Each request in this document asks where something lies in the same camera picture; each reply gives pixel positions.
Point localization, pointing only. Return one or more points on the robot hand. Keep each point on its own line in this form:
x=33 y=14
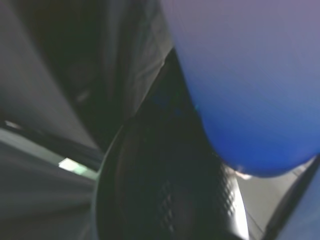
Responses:
x=162 y=175

